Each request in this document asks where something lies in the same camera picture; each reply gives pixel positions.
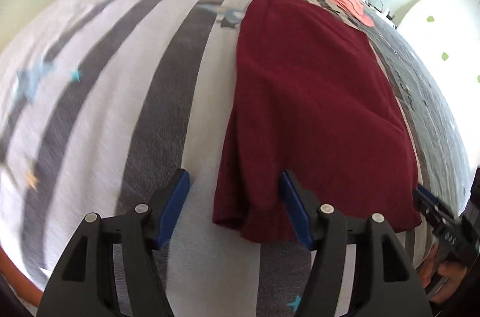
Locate dark red sweatshirt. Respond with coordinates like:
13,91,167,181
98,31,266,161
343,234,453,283
212,0,421,244

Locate right hand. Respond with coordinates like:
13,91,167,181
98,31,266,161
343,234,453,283
417,244,468,304

